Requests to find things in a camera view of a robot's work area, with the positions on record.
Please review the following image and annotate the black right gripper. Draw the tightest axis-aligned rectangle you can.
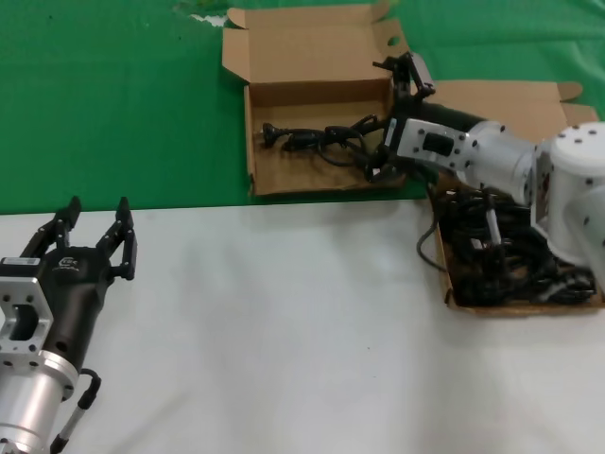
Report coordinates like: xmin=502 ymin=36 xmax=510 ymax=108
xmin=365 ymin=52 xmax=487 ymax=184

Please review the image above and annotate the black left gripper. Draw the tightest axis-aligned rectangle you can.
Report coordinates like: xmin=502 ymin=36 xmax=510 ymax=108
xmin=21 ymin=196 xmax=139 ymax=374

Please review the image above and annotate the cardboard box with round-holed flap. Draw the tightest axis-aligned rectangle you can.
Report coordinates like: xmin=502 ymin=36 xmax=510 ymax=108
xmin=220 ymin=0 xmax=429 ymax=198

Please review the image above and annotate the green table cloth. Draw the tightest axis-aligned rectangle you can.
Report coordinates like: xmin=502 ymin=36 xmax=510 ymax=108
xmin=0 ymin=0 xmax=605 ymax=217

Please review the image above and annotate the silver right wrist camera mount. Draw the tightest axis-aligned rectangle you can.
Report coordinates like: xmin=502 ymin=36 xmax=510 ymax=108
xmin=381 ymin=117 xmax=474 ymax=172

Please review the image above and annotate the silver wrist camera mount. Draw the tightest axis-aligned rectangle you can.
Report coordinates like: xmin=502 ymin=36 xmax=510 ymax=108
xmin=381 ymin=117 xmax=474 ymax=172
xmin=0 ymin=254 xmax=52 ymax=356

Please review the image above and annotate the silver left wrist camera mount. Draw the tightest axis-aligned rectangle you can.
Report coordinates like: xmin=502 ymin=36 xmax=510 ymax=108
xmin=0 ymin=254 xmax=52 ymax=356

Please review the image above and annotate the cardboard box holding cords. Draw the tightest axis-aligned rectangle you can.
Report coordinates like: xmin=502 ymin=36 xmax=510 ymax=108
xmin=424 ymin=79 xmax=605 ymax=319

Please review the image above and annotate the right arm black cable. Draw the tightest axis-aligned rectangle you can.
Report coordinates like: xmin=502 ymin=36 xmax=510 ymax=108
xmin=415 ymin=188 xmax=510 ymax=275

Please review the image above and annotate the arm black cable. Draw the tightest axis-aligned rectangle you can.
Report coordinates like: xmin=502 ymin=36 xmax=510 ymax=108
xmin=49 ymin=368 xmax=103 ymax=453
xmin=415 ymin=188 xmax=510 ymax=275

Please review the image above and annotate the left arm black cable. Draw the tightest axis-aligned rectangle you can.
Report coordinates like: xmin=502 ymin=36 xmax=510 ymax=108
xmin=49 ymin=368 xmax=103 ymax=453

